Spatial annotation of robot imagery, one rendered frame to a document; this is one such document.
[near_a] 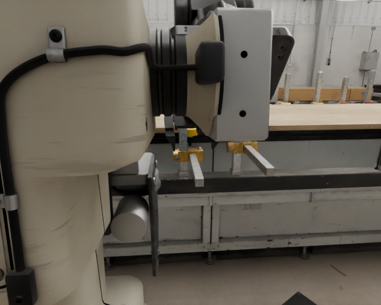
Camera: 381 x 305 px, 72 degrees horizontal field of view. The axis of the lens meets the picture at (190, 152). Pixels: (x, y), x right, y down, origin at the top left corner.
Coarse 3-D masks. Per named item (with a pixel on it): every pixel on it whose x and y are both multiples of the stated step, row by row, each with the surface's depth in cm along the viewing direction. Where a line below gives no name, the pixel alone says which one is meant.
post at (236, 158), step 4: (232, 156) 124; (236, 156) 121; (240, 156) 121; (232, 160) 124; (236, 160) 122; (240, 160) 122; (232, 164) 124; (236, 164) 123; (240, 164) 123; (232, 168) 124; (236, 168) 123
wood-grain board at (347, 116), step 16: (272, 112) 176; (288, 112) 176; (304, 112) 176; (320, 112) 176; (336, 112) 176; (352, 112) 176; (368, 112) 176; (160, 128) 131; (272, 128) 135; (288, 128) 136; (304, 128) 137; (320, 128) 138; (336, 128) 138; (352, 128) 139; (368, 128) 140
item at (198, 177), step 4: (192, 156) 114; (196, 156) 114; (192, 160) 109; (196, 160) 109; (192, 164) 105; (196, 164) 105; (192, 168) 101; (196, 168) 100; (200, 168) 100; (192, 172) 101; (196, 172) 96; (200, 172) 96; (196, 176) 93; (200, 176) 93; (196, 180) 91; (200, 180) 91; (196, 184) 91; (200, 184) 92
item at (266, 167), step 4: (244, 148) 118; (248, 148) 114; (252, 148) 114; (248, 152) 113; (252, 152) 109; (256, 152) 109; (248, 156) 113; (252, 156) 107; (256, 156) 104; (260, 156) 104; (252, 160) 107; (256, 160) 102; (260, 160) 99; (264, 160) 99; (256, 164) 102; (260, 164) 98; (264, 164) 96; (268, 164) 96; (260, 168) 98; (264, 168) 94; (268, 168) 92; (272, 168) 92; (264, 172) 94; (268, 172) 92; (272, 172) 92
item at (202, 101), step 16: (192, 32) 23; (208, 32) 22; (192, 48) 23; (208, 48) 19; (224, 48) 19; (208, 64) 19; (224, 64) 20; (192, 80) 23; (208, 80) 20; (192, 96) 24; (208, 96) 23; (192, 112) 25; (208, 112) 24; (208, 128) 25
